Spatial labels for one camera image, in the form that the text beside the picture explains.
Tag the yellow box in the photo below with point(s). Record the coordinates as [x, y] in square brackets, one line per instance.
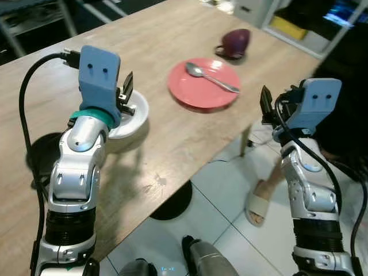
[287, 27]

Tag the grey table leg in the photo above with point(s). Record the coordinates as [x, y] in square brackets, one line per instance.
[246, 141]

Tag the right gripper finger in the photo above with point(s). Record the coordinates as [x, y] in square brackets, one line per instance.
[266, 100]

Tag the person's foot in beige sandal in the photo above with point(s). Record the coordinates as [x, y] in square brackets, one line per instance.
[261, 201]

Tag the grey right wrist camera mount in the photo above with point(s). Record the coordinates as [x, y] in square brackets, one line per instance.
[319, 103]

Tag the robot right leg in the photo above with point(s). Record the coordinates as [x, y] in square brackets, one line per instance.
[210, 259]

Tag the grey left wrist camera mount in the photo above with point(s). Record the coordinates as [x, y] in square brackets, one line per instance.
[98, 80]

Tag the person in black clothes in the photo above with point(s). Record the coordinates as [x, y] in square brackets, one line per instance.
[345, 86]

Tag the white bowl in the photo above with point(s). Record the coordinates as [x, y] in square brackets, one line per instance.
[135, 121]

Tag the white shelf unit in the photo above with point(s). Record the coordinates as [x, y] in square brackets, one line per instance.
[322, 43]

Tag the silver metal spoon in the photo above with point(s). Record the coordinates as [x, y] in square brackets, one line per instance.
[194, 69]

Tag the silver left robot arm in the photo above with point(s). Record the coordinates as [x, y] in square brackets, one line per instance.
[75, 178]

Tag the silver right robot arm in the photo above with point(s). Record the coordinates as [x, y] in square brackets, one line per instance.
[310, 195]

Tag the purple mug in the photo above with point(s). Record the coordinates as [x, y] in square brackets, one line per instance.
[237, 41]

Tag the grey metal frame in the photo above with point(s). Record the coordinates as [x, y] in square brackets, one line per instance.
[66, 20]

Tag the robot leg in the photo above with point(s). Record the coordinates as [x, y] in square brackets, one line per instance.
[135, 269]
[210, 259]

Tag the pink plate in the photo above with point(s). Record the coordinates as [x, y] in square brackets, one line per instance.
[198, 95]

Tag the glowing blue screen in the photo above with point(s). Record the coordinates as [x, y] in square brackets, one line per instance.
[339, 14]

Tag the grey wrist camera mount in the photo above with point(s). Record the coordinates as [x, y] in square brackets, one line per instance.
[319, 103]
[98, 80]

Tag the black round table base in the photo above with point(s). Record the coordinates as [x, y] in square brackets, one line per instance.
[172, 204]

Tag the robot left leg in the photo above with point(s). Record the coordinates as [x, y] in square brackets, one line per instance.
[135, 269]

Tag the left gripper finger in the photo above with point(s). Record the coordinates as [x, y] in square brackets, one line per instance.
[127, 85]

